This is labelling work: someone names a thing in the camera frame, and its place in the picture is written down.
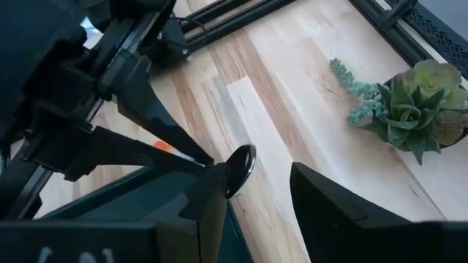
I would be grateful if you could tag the artificial succulent plant in pot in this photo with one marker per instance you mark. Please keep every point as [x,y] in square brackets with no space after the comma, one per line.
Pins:
[406,109]

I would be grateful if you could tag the black aluminium table frame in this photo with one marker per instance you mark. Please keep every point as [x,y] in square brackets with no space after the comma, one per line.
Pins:
[234,18]

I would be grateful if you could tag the dark green serving tray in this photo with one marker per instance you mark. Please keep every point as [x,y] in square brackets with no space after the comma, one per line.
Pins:
[146,197]

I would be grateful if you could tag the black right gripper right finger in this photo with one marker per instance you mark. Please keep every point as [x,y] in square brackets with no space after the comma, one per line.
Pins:
[329,219]

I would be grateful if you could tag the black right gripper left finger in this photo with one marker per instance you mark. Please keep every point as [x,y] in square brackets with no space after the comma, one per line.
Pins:
[210,226]

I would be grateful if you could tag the black floor vent grille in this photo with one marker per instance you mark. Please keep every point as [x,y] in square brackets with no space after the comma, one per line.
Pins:
[438,36]

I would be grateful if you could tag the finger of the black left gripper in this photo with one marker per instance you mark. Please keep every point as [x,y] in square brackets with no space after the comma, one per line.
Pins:
[102,153]
[146,106]

